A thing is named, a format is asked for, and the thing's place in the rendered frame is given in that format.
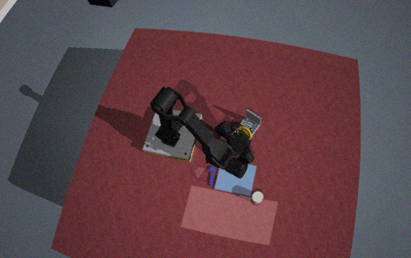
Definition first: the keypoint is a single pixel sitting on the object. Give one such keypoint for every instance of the light blue flat mat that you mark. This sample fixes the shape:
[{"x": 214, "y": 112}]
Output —
[{"x": 229, "y": 183}]

